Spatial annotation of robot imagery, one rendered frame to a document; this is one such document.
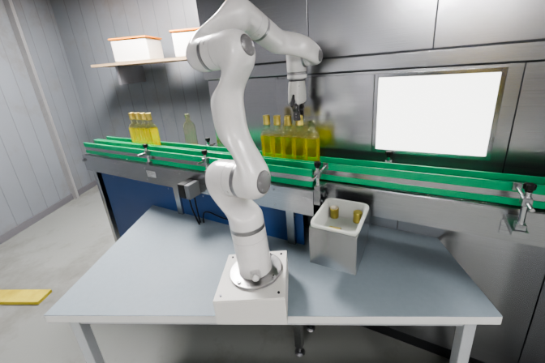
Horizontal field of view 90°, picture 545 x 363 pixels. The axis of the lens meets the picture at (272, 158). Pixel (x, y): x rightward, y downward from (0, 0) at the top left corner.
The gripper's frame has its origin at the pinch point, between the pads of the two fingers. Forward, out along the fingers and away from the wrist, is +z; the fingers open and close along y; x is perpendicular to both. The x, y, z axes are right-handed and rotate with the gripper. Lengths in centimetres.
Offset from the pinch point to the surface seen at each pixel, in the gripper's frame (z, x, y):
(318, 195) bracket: 30.3, 14.1, 15.6
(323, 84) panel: -11.9, 7.9, -12.0
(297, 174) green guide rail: 22.9, 4.1, 13.8
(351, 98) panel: -5.5, 20.5, -11.9
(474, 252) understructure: 62, 74, -15
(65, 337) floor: 134, -140, 70
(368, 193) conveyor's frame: 30.6, 32.4, 6.1
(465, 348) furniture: 78, 70, 22
